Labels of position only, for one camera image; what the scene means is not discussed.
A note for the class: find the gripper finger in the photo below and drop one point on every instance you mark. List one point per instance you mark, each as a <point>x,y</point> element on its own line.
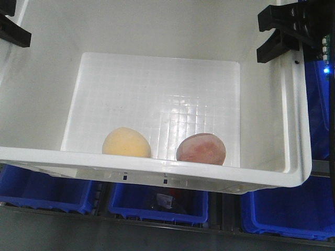
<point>14,34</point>
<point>8,7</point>

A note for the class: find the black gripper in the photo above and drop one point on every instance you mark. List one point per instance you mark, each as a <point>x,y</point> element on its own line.
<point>313,21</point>

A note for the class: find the white plastic Totelife tote box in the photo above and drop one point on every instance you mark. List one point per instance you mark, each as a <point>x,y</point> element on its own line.
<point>167,69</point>

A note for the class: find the pink bun toy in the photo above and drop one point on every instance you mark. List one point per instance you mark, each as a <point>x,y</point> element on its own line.
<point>203,148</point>

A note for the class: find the cream yellow bun toy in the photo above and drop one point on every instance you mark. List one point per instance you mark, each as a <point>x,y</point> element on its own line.
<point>126,142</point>

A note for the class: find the green circuit board blue LED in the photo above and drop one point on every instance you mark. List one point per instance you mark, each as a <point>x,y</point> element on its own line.
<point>326,56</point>

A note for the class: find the blue bin at right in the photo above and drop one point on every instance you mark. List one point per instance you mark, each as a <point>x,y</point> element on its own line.
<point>317,87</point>

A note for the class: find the blue bin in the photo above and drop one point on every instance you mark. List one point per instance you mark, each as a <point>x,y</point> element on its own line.
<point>132,201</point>
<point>317,87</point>
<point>306,211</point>
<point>25,188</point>

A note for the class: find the blue bin lower left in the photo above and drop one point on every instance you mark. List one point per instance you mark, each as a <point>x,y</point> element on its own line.
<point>25,188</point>

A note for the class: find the blue bin lower right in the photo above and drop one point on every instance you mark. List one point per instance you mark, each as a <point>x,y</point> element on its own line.
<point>306,211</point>

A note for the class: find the blue bin lower middle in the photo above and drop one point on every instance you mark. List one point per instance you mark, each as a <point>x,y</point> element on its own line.
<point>132,201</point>

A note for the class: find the plastic bag of parts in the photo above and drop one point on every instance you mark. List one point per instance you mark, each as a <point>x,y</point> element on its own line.
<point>170,200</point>

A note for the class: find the lower metal shelf rail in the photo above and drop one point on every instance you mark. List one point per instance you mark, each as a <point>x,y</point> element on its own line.
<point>28,229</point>

